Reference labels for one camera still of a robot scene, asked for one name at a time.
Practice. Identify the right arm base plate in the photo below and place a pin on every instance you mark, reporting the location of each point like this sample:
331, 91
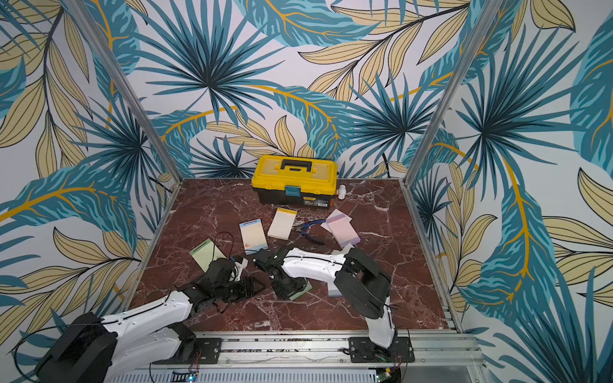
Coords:
362, 350

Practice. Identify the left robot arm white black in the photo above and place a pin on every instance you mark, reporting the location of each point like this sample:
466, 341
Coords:
97, 349

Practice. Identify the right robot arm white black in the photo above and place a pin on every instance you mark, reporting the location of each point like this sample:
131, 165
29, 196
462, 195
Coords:
355, 275

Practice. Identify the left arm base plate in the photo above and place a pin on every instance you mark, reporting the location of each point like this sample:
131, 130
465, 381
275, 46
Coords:
199, 351

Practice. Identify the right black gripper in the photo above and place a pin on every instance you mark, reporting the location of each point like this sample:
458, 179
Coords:
286, 286

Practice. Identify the grey white memo pad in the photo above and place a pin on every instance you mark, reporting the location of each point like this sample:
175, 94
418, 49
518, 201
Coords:
333, 290

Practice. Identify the small green memo pad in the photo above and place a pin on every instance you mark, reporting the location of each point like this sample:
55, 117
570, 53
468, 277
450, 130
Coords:
205, 253

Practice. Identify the large green memo pad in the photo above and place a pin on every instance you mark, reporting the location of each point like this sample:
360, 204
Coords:
301, 292

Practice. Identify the blue topped cream memo pad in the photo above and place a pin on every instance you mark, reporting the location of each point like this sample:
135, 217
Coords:
253, 237

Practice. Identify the aluminium front rail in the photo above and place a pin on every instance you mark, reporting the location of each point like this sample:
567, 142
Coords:
324, 356

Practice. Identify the blue handled pliers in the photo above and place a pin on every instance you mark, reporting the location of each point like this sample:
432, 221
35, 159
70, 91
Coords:
304, 229

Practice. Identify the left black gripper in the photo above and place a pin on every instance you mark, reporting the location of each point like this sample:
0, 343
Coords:
247, 288

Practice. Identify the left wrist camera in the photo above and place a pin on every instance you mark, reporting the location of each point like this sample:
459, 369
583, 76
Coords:
240, 266

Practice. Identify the yellow black toolbox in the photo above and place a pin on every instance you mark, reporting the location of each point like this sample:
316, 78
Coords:
294, 181

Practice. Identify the yellow topped cream memo pad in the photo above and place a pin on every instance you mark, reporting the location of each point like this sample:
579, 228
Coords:
282, 224

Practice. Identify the pink memo pad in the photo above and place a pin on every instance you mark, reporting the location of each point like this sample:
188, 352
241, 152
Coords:
344, 233

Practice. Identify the small white bottle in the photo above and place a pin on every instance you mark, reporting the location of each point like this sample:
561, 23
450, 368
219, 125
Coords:
342, 192

